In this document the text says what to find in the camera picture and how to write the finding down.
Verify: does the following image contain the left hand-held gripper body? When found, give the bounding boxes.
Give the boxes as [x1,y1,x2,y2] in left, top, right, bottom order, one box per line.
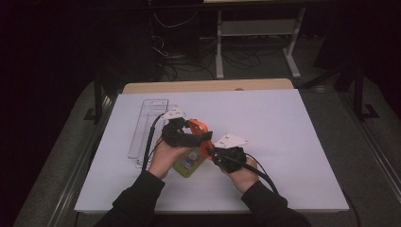
[160,106,202,148]

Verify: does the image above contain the metal rail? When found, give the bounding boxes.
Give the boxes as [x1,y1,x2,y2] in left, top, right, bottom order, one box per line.
[341,94,401,194]
[46,94,118,227]

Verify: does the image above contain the tangle of floor cables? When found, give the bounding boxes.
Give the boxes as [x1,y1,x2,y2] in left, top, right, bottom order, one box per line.
[150,9,275,81]

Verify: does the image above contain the person's left hand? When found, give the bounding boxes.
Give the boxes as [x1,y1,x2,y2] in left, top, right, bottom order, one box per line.
[147,138,191,181]

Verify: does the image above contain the hand-held gripper cable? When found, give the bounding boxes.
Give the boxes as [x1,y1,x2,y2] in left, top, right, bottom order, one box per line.
[141,113,166,173]
[244,153,280,195]

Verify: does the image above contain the dark metal stand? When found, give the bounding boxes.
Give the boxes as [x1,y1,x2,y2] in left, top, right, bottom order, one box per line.
[83,70,107,125]
[353,56,381,122]

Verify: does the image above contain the person's right hand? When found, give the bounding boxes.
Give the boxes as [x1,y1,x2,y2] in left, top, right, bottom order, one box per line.
[220,157,260,194]

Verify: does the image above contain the white metal desk frame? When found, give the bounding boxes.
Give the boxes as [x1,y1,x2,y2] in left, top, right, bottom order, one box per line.
[216,7,307,79]

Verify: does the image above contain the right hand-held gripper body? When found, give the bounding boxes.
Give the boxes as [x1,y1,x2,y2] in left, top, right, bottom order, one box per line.
[214,132,251,174]

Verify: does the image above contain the green clown print phone case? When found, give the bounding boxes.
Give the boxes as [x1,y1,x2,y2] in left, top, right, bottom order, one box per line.
[172,147,208,179]

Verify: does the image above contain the right hand-held gripper cable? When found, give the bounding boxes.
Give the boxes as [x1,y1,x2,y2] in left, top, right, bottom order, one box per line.
[244,153,280,195]

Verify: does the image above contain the left hand-held gripper cable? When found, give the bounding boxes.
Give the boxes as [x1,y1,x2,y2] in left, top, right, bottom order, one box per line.
[141,113,166,173]

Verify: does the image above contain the clear plastic tray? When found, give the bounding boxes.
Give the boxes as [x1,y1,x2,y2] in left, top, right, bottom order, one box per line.
[127,98,170,168]

